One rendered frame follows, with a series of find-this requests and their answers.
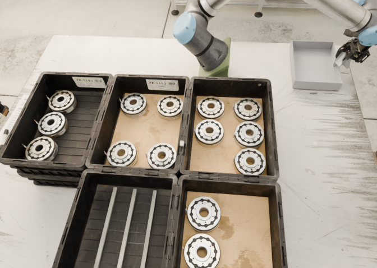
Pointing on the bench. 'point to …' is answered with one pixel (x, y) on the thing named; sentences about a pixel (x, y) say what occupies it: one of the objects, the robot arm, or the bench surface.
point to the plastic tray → (314, 65)
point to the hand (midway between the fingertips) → (336, 63)
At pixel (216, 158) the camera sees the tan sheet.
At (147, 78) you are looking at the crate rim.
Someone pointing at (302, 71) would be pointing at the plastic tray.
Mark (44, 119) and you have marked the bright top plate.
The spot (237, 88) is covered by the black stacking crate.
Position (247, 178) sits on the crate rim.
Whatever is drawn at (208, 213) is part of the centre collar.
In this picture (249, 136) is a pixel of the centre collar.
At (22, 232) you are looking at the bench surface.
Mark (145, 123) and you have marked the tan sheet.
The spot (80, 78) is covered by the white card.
